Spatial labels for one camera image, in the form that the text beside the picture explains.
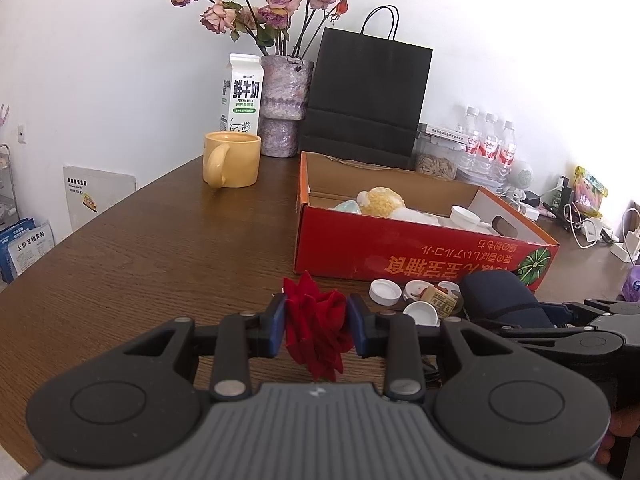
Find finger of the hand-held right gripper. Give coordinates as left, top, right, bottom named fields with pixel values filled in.
left=472, top=319, right=626, bottom=366
left=539, top=298, right=640, bottom=328

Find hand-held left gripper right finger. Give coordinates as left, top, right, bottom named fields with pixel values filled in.
left=346, top=292, right=516, bottom=401

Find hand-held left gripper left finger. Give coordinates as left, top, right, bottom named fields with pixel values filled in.
left=122, top=292, right=290, bottom=401

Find red fabric rose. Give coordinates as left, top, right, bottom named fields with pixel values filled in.
left=282, top=270, right=356, bottom=383

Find dark navy pouch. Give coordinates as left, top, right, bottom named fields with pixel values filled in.
left=459, top=270, right=556, bottom=328

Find red cardboard box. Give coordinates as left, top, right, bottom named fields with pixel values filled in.
left=294, top=151, right=560, bottom=293

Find small tan labelled block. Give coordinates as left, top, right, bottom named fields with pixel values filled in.
left=422, top=285, right=458, bottom=318

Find white yellow plush sheep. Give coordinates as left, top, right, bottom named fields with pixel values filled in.
left=356, top=186, right=446, bottom=228

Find white translucent plastic jar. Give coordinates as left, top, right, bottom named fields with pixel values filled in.
left=440, top=205, right=493, bottom=235

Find person's right hand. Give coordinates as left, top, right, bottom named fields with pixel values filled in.
left=597, top=405, right=640, bottom=465

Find purple tissue pack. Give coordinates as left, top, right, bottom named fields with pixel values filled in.
left=621, top=265, right=640, bottom=303

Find white face mask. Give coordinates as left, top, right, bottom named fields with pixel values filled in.
left=580, top=217, right=606, bottom=248

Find black stand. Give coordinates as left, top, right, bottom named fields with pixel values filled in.
left=560, top=175, right=576, bottom=221

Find yellow green snack packet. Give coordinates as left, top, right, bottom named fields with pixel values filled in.
left=572, top=166, right=609, bottom=218

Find white round robot speaker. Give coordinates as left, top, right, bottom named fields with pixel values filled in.
left=509, top=159, right=535, bottom=196

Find yellow ceramic mug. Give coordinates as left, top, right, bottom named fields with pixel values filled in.
left=202, top=131, right=262, bottom=189

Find clear sunflower seed container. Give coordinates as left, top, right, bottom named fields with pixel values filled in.
left=415, top=135, right=458, bottom=181

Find flat white box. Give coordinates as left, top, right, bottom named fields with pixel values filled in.
left=417, top=123, right=471, bottom=148

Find white printed board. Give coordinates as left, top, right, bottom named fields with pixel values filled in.
left=63, top=165, right=137, bottom=233

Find black paper bag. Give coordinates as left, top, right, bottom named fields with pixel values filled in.
left=298, top=5, right=434, bottom=170

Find white green milk carton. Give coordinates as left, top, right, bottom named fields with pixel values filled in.
left=218, top=53, right=264, bottom=136

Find purple textured vase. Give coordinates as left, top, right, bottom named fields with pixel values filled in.
left=260, top=55, right=315, bottom=157

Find blue white pamphlets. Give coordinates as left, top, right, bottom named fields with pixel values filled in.
left=0, top=217, right=55, bottom=283

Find wire storage rack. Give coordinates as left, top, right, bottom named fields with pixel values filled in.
left=0, top=144, right=18, bottom=221

